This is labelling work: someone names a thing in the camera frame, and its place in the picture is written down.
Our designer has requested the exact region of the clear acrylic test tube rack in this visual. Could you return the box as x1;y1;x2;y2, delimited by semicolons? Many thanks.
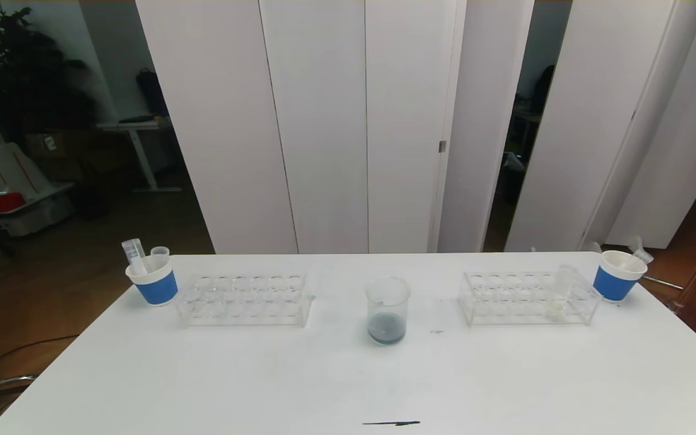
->
176;270;314;327
459;269;602;327

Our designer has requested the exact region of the black bag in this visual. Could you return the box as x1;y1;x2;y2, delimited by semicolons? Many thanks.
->
137;68;170;118

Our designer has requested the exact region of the dark green potted plant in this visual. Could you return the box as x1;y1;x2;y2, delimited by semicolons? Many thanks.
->
0;0;99;147

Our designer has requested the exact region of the clear glass beaker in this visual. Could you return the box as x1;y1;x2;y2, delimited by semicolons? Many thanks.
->
365;275;412;346

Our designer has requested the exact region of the red pigment test tube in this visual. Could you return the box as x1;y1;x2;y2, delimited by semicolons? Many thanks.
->
121;239;149;277
619;237;654;271

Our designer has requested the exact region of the white folding partition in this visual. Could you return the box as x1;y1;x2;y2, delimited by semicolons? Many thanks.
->
505;0;696;252
137;0;536;254

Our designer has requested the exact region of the black floor cable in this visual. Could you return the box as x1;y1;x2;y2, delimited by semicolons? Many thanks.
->
0;333;80;385

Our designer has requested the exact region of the white machine with slanted panel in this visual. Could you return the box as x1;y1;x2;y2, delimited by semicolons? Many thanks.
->
0;80;77;237

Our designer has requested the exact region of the white pigment test tube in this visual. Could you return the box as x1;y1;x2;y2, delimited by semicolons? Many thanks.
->
549;263;578;321

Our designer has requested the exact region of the blue white paper cup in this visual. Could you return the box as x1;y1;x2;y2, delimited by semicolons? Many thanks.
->
126;255;179;307
592;250;648;302

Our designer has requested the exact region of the white standing desk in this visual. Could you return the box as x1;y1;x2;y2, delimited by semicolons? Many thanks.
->
97;116;184;193

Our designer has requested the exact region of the brown cardboard box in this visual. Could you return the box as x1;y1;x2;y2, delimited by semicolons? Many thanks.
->
25;130;84;163

